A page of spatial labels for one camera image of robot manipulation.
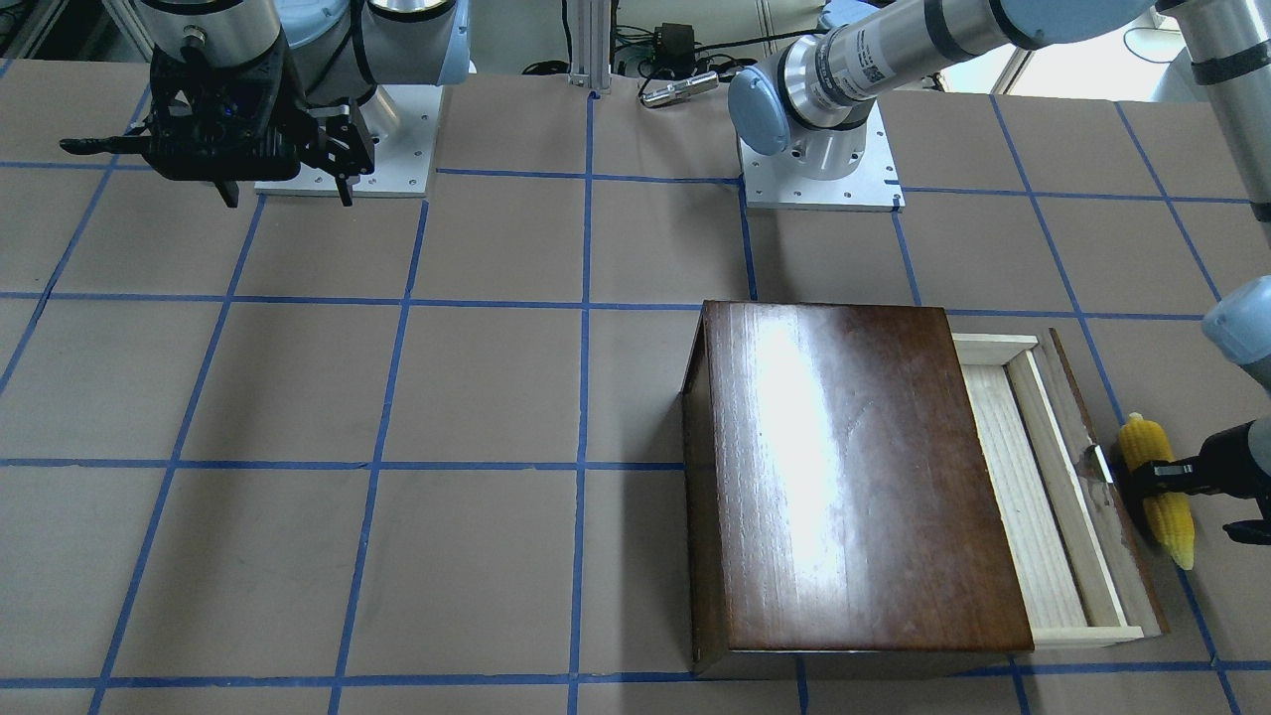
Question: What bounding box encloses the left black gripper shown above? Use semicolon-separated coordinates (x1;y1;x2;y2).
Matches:
1127;418;1271;546

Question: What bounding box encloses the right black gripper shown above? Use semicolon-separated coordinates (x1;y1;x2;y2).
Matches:
211;97;375;210

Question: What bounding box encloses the yellow plastic corn cob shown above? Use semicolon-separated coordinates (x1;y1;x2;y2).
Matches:
1118;411;1196;571

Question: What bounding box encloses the white drawer handle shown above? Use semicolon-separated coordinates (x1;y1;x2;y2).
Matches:
1082;444;1115;486

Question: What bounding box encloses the light wood drawer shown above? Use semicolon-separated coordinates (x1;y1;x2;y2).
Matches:
952;330;1171;650

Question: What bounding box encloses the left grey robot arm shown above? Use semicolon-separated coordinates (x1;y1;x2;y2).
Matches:
728;1;1268;546

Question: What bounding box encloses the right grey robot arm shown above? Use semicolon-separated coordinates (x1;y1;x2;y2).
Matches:
125;1;472;208

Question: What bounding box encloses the dark wooden drawer cabinet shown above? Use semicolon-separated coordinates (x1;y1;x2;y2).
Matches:
680;302;1036;679

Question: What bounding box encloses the black power adapter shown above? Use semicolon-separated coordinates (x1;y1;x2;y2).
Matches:
649;23;697;72

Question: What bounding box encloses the silver metal cylinder tool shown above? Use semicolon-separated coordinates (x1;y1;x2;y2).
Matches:
638;70;719;109

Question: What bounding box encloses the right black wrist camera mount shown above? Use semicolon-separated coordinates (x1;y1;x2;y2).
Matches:
58;44;304;184

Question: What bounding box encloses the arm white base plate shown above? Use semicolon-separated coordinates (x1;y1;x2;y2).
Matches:
737;102;905;212
254;84;444;199

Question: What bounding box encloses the aluminium frame post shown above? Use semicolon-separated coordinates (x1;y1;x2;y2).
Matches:
564;0;616;97

